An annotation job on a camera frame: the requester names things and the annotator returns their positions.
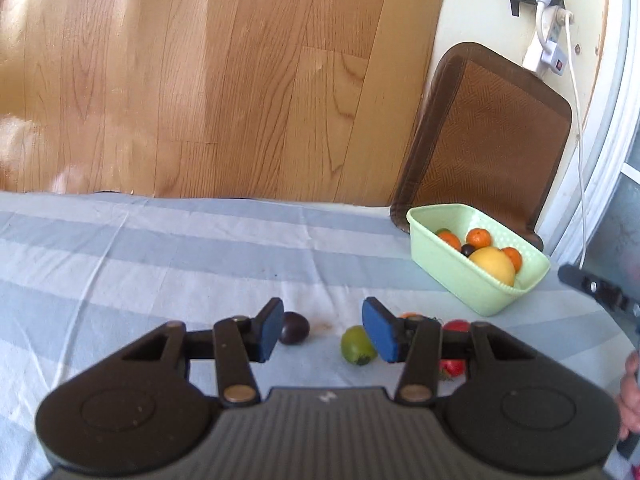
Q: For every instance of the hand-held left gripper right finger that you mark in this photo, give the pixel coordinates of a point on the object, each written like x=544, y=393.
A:
x=379, y=331

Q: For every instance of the large yellow grapefruit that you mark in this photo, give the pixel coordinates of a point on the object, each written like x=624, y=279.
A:
x=494, y=266

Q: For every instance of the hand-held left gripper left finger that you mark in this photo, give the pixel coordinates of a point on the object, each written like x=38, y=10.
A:
x=269, y=331

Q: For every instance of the green lime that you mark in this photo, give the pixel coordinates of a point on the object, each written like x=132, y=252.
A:
x=354, y=346

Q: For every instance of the dark purple plum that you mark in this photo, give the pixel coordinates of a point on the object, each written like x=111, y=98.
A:
x=294, y=328

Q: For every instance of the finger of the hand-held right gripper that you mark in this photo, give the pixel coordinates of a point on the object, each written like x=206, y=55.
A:
x=592, y=286

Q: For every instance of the small dark plum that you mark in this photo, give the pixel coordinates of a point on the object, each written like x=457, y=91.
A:
x=467, y=250

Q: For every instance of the small orange tangerine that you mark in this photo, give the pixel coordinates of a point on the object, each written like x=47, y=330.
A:
x=450, y=241
x=513, y=257
x=479, y=236
x=411, y=315

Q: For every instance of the person's right hand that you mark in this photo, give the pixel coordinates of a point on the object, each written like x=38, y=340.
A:
x=631, y=400

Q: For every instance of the striped blue white bedsheet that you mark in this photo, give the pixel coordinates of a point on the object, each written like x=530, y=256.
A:
x=150, y=260

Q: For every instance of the light green plastic basket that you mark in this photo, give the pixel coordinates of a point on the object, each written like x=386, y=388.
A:
x=465, y=287

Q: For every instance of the brown woven seat mat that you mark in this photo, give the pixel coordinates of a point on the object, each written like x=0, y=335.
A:
x=480, y=145

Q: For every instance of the white power strip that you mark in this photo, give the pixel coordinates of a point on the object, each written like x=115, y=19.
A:
x=545, y=52

